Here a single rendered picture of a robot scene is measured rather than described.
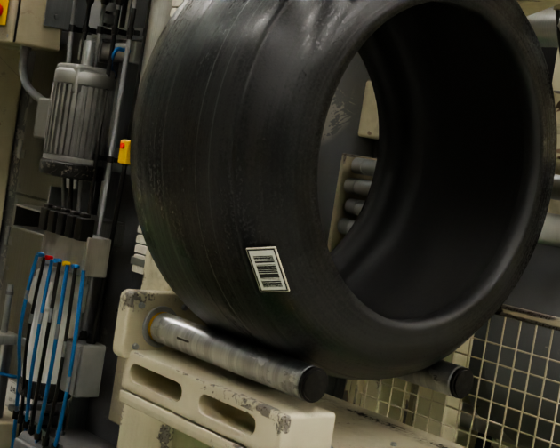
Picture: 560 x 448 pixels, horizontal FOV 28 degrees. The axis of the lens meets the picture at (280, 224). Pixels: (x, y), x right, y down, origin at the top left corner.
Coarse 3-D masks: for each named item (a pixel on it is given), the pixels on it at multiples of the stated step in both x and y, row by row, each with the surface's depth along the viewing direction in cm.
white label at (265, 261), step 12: (252, 252) 130; (264, 252) 129; (276, 252) 128; (252, 264) 131; (264, 264) 130; (276, 264) 129; (264, 276) 131; (276, 276) 130; (264, 288) 132; (276, 288) 131; (288, 288) 130
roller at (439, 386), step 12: (420, 372) 158; (432, 372) 156; (444, 372) 155; (456, 372) 154; (468, 372) 155; (420, 384) 159; (432, 384) 156; (444, 384) 154; (456, 384) 153; (468, 384) 155; (456, 396) 154
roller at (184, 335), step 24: (168, 336) 157; (192, 336) 153; (216, 336) 150; (216, 360) 149; (240, 360) 144; (264, 360) 141; (288, 360) 139; (264, 384) 142; (288, 384) 137; (312, 384) 136
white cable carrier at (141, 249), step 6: (174, 0) 179; (180, 0) 177; (174, 6) 179; (138, 228) 181; (138, 240) 181; (144, 240) 179; (138, 246) 180; (144, 246) 179; (138, 252) 180; (144, 252) 179; (144, 258) 179; (132, 270) 181; (138, 270) 180
